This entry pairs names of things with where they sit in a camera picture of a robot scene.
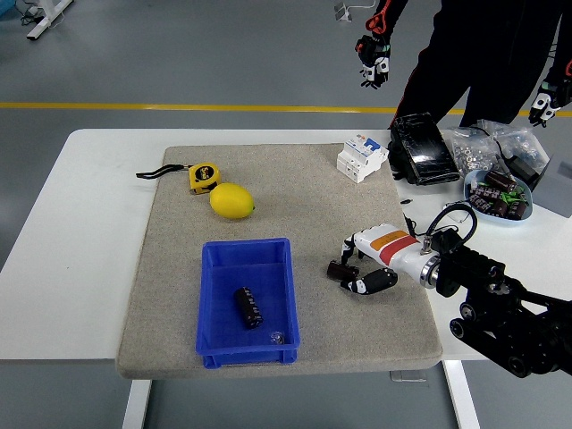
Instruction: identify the thin silver wire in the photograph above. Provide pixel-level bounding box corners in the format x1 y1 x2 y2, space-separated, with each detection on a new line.
442 201 475 224

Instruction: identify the white floor stand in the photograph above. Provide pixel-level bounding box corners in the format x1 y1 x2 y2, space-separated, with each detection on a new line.
332 0 375 22

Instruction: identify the clear bag of metal nuts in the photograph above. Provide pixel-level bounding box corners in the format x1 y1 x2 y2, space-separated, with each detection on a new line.
444 127 504 173

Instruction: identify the clear bag of blue parts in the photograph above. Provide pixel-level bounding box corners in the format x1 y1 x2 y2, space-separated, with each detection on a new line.
477 119 551 166

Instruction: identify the black wrapped device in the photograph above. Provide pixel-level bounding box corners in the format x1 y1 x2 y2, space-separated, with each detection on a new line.
387 112 461 187

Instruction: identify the yellow lemon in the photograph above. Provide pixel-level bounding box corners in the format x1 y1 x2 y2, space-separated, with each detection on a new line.
208 181 257 220

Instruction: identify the blue plastic box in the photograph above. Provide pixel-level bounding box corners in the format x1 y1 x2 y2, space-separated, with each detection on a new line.
195 238 300 369

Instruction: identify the white desk frame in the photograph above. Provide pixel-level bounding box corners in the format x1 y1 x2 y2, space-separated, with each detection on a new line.
25 0 75 42

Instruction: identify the black charger block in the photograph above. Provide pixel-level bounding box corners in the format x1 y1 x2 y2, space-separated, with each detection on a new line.
507 154 544 189

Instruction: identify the person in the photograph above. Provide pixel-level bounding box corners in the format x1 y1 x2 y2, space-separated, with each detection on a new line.
373 0 572 129

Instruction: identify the yellow tape measure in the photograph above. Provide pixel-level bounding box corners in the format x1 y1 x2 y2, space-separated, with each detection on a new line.
136 163 223 196

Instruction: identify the white table leg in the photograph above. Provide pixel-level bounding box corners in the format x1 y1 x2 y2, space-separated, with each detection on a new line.
121 378 153 429
442 359 482 429

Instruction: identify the grey-brown mat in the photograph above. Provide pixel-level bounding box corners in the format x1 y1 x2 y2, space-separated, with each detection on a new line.
114 143 444 380

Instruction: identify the dark printed battery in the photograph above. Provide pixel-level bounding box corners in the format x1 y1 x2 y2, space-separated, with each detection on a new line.
467 183 495 212

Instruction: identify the person's left hand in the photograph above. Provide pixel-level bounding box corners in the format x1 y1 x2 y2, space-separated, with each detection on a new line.
527 79 565 129

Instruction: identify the light blue bowl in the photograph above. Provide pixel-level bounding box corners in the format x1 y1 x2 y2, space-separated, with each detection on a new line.
463 168 535 227

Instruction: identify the clear bracket under table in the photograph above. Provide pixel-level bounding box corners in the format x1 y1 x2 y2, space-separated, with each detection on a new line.
389 369 428 383

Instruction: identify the large dark brown battery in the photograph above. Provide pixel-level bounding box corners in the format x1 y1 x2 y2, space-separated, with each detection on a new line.
484 169 518 191

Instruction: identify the green plastic piece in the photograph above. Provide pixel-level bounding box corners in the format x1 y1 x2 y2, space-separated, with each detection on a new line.
499 187 527 206

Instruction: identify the person's right hand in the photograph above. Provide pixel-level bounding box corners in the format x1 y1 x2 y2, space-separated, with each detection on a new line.
355 34 392 89

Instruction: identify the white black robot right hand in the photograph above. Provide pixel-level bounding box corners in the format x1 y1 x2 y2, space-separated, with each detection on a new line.
339 224 430 296

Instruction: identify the white blue circuit breaker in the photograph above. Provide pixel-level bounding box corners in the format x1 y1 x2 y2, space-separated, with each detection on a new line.
335 133 390 184

